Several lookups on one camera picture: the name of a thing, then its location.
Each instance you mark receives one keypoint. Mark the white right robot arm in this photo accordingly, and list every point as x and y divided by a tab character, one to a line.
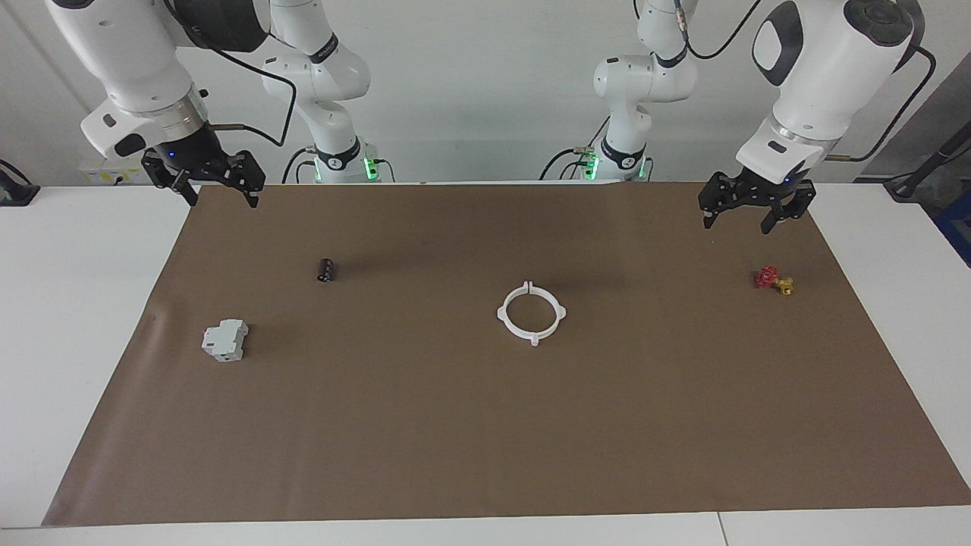
129	61

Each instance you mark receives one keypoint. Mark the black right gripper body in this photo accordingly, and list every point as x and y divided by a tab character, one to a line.
197	163

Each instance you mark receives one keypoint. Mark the black cylindrical capacitor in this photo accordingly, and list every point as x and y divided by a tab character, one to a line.
326	271

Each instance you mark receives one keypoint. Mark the black clamp mount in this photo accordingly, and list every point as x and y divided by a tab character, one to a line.
15	193

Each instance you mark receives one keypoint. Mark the brown paper mat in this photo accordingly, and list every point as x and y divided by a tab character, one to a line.
455	425

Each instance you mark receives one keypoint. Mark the blue crate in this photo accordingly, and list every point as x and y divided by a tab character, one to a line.
957	227

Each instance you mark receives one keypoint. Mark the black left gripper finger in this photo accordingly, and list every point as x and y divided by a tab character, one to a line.
709	218
769	222

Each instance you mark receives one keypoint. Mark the black tripod stand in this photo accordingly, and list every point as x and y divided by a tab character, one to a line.
922	171

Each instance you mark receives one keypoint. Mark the white wall socket box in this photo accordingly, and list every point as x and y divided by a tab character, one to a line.
102	176

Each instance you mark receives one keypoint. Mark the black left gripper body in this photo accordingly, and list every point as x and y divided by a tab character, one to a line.
751	193

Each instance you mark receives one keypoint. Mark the white circuit breaker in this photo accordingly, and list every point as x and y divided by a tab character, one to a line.
224	341

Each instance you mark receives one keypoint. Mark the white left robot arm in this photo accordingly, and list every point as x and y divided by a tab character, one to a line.
827	76

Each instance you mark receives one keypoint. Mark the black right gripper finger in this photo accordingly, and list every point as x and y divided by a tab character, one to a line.
253	197
190	195

